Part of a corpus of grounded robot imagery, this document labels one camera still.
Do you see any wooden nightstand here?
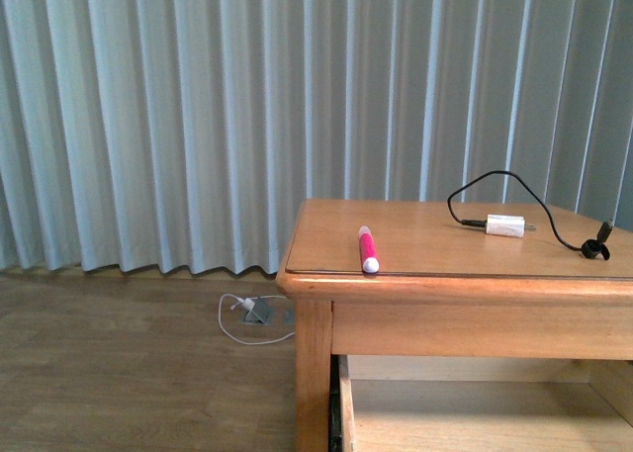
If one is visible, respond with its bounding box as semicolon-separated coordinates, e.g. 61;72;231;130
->
277;200;632;451

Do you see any grey floor outlet box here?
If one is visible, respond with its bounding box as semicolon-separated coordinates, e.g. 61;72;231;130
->
241;298;274;324

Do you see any white floor cable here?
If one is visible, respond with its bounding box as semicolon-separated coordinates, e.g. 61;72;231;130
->
218;293;297;346

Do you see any pale pleated curtain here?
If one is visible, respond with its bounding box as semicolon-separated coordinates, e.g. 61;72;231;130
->
1;0;632;273

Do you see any white USB charger plug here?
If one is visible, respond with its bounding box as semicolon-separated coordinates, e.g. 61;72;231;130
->
485;215;536;238

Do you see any pink marker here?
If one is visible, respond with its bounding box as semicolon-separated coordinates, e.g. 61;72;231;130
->
358;226;380;274

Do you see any black USB cable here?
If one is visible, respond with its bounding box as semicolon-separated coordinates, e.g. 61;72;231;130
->
447;170;615;262

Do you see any wooden drawer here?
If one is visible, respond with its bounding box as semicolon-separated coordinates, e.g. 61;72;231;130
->
329;355;632;451

